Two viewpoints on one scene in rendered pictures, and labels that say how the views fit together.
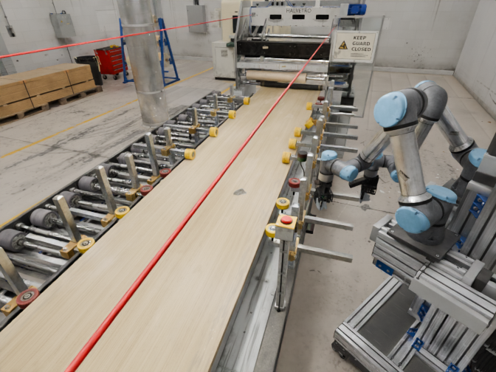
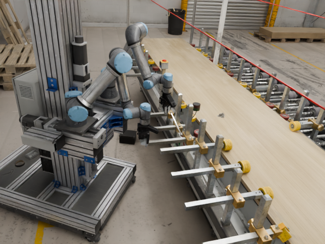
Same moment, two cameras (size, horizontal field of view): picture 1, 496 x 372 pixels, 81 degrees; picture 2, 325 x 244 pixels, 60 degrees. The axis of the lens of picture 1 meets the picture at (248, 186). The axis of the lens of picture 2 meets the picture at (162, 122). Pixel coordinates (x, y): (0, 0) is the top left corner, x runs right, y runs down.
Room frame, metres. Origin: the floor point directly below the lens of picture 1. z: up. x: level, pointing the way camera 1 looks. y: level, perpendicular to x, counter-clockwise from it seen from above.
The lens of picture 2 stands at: (3.01, -1.66, 2.08)
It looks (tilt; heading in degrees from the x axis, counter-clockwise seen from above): 30 degrees down; 144
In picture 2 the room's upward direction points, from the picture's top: 4 degrees clockwise
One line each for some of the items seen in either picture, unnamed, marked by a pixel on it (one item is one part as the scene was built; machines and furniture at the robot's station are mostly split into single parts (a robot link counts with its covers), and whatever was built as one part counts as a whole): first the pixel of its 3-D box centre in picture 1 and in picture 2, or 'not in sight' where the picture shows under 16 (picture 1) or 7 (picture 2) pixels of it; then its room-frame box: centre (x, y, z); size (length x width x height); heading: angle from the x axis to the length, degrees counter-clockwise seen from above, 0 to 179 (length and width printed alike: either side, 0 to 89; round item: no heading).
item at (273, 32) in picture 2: not in sight; (297, 32); (-2.39, 7.38, 0.23); 2.41 x 0.77 x 0.17; 70
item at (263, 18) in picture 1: (294, 80); not in sight; (4.24, -0.68, 0.95); 1.65 x 0.70 x 1.90; 72
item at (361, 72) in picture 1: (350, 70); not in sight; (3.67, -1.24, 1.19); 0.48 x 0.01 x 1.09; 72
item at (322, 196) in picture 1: (324, 190); (165, 98); (1.27, -0.40, 1.07); 0.09 x 0.08 x 0.12; 3
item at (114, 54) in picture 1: (112, 63); not in sight; (8.99, 3.86, 0.41); 0.76 x 0.48 x 0.81; 166
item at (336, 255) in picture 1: (308, 249); (161, 114); (1.10, -0.32, 0.80); 0.44 x 0.03 x 0.04; 72
